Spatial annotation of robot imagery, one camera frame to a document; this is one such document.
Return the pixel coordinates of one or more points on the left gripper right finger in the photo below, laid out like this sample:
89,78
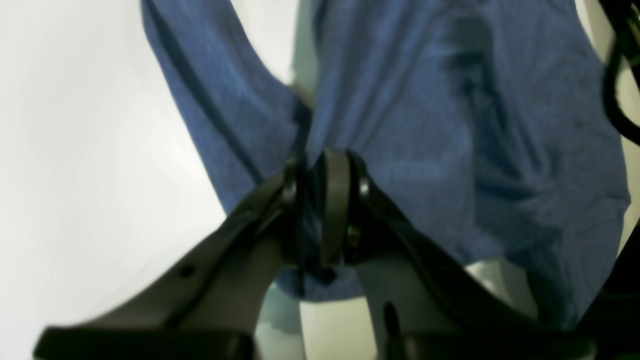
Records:
423,305

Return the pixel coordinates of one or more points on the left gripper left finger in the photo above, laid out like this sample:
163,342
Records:
207,305

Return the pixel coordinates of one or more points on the dark blue t-shirt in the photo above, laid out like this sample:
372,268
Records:
481,119

